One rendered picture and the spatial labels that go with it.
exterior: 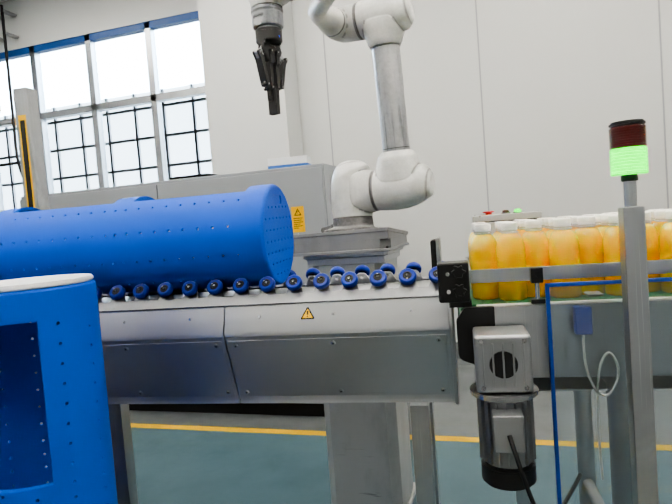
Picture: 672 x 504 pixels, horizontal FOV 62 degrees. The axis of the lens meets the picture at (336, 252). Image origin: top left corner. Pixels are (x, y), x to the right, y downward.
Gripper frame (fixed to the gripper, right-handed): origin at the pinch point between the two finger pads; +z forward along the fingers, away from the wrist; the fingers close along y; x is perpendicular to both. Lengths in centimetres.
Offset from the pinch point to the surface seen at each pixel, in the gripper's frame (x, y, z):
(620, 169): 89, 9, 30
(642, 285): 91, 7, 52
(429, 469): 39, -4, 101
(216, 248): -6.6, 20.4, 40.1
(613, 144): 88, 8, 25
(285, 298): 8, 11, 55
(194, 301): -16, 21, 54
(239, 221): -0.3, 17.4, 33.5
